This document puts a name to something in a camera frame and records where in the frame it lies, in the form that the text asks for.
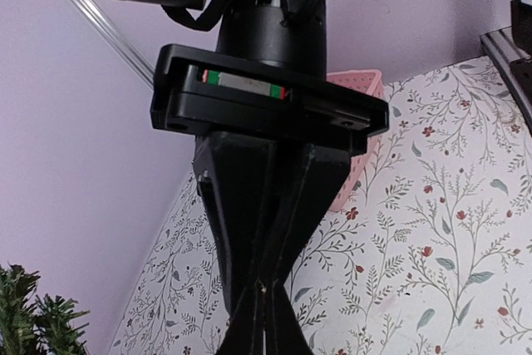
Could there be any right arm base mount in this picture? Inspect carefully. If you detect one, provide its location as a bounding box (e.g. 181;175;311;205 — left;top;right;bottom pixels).
510;0;531;60

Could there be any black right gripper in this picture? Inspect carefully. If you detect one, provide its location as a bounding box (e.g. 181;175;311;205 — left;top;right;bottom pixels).
150;44;389;314

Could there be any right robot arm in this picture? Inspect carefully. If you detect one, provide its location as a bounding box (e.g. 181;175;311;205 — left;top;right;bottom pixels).
120;0;389;317

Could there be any front aluminium rail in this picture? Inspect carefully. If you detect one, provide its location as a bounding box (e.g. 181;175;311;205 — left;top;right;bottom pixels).
480;27;531;131

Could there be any right aluminium frame post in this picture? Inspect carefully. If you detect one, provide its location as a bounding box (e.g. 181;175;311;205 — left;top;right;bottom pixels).
68;0;155;91

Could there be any small green christmas tree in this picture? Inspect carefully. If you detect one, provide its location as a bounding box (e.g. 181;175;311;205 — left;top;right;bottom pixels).
1;264;88;355

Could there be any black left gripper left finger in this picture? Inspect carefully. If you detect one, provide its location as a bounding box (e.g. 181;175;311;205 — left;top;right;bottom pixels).
217;280;264;355

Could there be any pink plastic basket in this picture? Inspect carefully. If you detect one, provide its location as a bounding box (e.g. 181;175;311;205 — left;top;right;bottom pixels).
326;67;386;213

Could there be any floral patterned table mat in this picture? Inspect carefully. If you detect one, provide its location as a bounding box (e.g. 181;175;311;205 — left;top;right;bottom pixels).
110;53;532;355

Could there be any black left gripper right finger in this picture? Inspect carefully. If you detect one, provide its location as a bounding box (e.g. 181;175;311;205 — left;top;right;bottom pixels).
264;280;312;355

